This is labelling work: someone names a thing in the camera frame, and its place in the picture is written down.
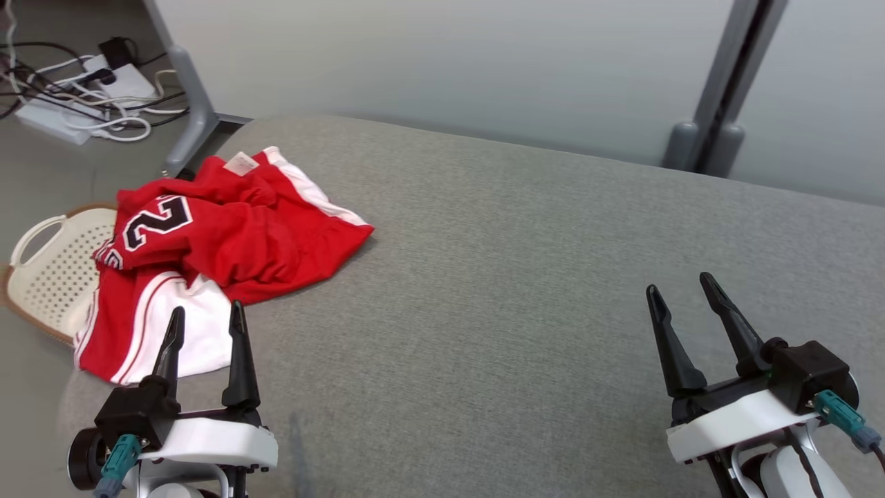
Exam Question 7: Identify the white socket box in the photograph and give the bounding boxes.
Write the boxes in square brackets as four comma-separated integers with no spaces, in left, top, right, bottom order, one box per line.
[82,64,158,108]

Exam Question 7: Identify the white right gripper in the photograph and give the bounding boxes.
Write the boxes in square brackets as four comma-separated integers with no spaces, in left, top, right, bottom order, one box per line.
[646,271,825,465]

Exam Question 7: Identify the long white power strip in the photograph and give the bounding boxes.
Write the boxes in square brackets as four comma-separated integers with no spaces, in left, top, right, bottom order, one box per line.
[14,97,94,146]

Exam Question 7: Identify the black power adapter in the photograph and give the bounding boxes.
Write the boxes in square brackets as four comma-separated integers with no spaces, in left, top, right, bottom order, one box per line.
[98,37,138,70]

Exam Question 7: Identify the red shorts white side stripe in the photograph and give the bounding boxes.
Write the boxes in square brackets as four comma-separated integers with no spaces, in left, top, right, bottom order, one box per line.
[181,145,376,306]

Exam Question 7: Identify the red Bulls jersey white sleeves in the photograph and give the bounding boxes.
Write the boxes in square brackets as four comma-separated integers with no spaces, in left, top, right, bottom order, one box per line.
[73,176,236,386]

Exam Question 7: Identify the black power cable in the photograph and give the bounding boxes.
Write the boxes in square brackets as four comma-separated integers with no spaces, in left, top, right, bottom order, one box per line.
[0,41,87,118]

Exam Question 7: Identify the grey partition post twin cylinders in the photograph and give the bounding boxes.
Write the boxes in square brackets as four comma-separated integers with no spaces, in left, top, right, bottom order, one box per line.
[660,0,789,177]

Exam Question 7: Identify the left teal connector black cable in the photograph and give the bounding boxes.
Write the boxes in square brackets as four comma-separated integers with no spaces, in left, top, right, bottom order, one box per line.
[93,434,142,498]

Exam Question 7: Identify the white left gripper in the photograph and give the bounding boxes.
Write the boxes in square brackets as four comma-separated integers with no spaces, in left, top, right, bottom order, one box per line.
[137,299,279,478]

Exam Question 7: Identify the cream perforated laundry basket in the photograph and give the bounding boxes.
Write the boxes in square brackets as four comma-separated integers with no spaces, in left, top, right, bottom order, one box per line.
[0,203,120,347]

